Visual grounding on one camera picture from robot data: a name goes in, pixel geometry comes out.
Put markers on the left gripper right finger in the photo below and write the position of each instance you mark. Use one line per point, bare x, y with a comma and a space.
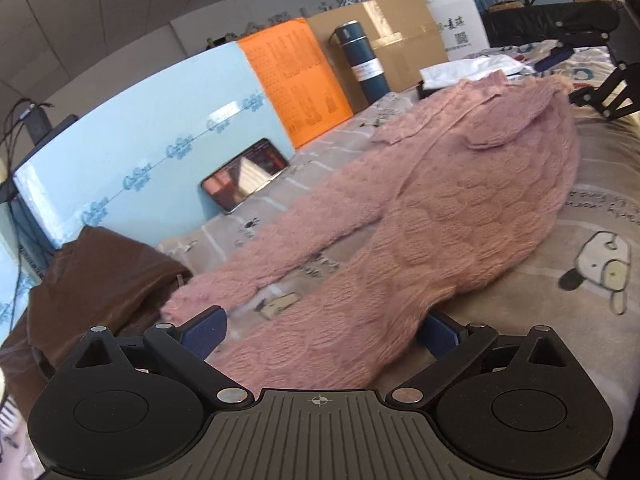
457, 350

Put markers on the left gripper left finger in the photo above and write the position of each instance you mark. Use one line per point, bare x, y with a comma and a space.
181, 353

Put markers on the pink knitted sweater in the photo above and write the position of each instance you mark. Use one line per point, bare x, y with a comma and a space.
459, 189

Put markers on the black leather sofa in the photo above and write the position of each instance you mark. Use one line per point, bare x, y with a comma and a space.
514, 27

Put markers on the brown leather garment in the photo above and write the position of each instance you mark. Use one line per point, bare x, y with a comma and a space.
102, 278

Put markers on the white paper bag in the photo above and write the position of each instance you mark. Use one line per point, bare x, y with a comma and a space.
460, 27

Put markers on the white t-shirt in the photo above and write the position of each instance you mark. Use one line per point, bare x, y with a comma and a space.
448, 74

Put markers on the smartphone with lit screen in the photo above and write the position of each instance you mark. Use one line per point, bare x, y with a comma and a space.
244, 175

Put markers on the light blue box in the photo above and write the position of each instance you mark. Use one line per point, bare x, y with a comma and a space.
25, 256
135, 163

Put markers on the brown cardboard box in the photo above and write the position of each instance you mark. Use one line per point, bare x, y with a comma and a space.
403, 36

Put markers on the dark teal thermos bottle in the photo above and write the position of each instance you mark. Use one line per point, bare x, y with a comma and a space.
365, 65

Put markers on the black power adapter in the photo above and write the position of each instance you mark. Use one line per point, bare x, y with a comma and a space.
37, 123

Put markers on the orange box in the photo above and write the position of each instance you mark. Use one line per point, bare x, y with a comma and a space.
298, 80

